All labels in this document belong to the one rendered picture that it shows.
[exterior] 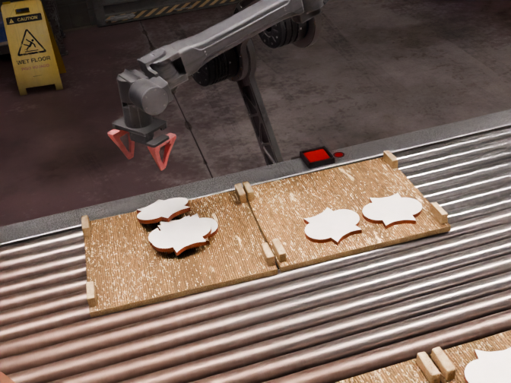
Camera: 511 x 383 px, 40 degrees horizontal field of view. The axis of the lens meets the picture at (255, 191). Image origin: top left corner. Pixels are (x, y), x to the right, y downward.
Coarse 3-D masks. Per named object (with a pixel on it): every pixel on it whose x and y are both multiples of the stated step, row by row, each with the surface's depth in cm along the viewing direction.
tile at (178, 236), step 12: (168, 228) 163; (180, 228) 162; (192, 228) 162; (204, 228) 161; (156, 240) 159; (168, 240) 159; (180, 240) 158; (192, 240) 158; (204, 240) 157; (180, 252) 156
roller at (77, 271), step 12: (480, 168) 182; (492, 168) 183; (504, 168) 183; (432, 180) 180; (444, 180) 180; (456, 180) 180; (84, 264) 162; (36, 276) 160; (48, 276) 160; (60, 276) 160; (72, 276) 161; (84, 276) 161; (0, 288) 158; (12, 288) 158; (24, 288) 158; (36, 288) 159
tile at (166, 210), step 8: (160, 200) 178; (168, 200) 177; (176, 200) 177; (184, 200) 176; (144, 208) 174; (152, 208) 173; (160, 208) 173; (168, 208) 172; (176, 208) 171; (184, 208) 171; (144, 216) 169; (152, 216) 169; (160, 216) 168; (168, 216) 167
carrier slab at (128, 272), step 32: (224, 192) 180; (96, 224) 173; (128, 224) 172; (224, 224) 168; (256, 224) 167; (96, 256) 162; (128, 256) 161; (160, 256) 160; (192, 256) 159; (224, 256) 158; (256, 256) 157; (96, 288) 152; (128, 288) 151; (160, 288) 150; (192, 288) 149
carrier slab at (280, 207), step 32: (384, 160) 187; (256, 192) 179; (288, 192) 178; (320, 192) 176; (352, 192) 175; (384, 192) 174; (416, 192) 173; (288, 224) 166; (416, 224) 161; (448, 224) 160; (288, 256) 156; (320, 256) 155
